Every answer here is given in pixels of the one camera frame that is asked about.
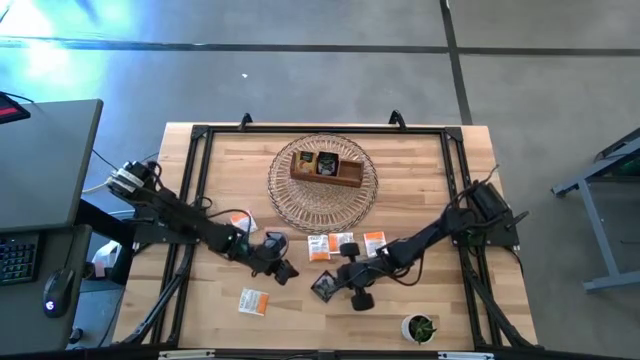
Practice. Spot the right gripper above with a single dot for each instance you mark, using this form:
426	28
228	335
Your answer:
362	275

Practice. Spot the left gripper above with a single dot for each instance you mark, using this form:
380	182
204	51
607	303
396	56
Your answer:
272	267

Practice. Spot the dark foil tea packet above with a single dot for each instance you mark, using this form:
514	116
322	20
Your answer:
327	164
322	287

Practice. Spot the orange white tea packet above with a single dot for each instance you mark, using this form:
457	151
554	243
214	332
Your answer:
337	242
374	242
240	220
318	250
254	301

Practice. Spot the yellow fruit tea packet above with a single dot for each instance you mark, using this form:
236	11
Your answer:
305	162

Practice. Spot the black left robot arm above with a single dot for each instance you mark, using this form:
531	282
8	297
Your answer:
190	220

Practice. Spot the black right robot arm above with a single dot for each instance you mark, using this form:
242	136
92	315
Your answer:
430	232

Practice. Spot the wooden tea box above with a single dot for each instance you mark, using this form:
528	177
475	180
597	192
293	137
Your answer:
350	175

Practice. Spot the round woven placemat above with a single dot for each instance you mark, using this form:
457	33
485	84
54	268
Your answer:
310	210

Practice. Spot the succulent in white pot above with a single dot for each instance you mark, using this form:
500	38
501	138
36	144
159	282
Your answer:
419	330

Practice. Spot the white label strip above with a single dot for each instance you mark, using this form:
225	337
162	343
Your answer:
185	354
465	356

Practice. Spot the black table clamp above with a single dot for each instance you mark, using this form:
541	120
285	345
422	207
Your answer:
396	117
243	120

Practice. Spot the black computer mouse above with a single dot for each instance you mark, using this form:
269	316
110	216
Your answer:
59	292

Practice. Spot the dark keyboard desk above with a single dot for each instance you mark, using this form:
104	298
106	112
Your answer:
30	320

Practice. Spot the grey office desk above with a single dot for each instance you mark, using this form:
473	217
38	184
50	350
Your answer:
45	165

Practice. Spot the black computer keyboard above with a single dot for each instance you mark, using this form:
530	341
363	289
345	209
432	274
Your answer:
17	260

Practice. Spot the grey metal bench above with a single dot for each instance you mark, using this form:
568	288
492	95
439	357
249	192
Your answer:
597	225

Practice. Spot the black red device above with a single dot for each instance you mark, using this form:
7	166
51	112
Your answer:
11	110

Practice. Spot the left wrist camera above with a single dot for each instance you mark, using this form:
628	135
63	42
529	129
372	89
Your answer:
276	243

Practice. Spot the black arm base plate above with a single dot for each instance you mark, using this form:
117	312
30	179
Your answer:
500	230
150	235

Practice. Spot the black aluminium table frame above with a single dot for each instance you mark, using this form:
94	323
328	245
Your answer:
325	129

